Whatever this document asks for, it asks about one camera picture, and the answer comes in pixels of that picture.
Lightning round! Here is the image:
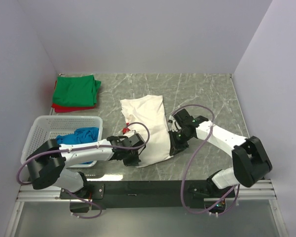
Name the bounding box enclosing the blue t shirt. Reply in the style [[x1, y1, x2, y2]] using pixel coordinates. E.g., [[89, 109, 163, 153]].
[[55, 126, 100, 165]]

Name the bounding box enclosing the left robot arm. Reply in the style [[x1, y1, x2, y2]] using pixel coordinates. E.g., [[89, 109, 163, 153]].
[[26, 133, 147, 198]]

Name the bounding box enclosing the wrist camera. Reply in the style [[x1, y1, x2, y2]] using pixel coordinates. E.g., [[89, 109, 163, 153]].
[[168, 115, 178, 131], [122, 123, 130, 134]]

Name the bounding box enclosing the red folded t shirt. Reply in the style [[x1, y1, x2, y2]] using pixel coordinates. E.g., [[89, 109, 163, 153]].
[[52, 81, 96, 113]]

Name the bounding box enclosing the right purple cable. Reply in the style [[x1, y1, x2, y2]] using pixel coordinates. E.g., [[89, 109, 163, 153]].
[[181, 104, 240, 216]]

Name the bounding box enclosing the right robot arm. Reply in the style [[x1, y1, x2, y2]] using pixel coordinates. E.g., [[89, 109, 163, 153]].
[[169, 109, 272, 198]]

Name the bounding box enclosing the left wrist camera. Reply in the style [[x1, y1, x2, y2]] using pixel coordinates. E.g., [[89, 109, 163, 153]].
[[122, 123, 130, 134]]

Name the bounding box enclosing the white t shirt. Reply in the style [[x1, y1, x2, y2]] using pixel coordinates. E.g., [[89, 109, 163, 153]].
[[120, 95, 171, 168]]

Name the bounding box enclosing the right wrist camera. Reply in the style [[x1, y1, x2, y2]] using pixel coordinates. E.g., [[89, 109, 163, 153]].
[[168, 115, 178, 131]]

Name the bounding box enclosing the white plastic basket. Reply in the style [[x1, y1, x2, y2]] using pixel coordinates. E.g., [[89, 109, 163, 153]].
[[21, 116, 103, 163]]

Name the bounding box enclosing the green folded t shirt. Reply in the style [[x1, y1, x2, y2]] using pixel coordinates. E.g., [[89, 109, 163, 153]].
[[52, 75, 101, 107]]

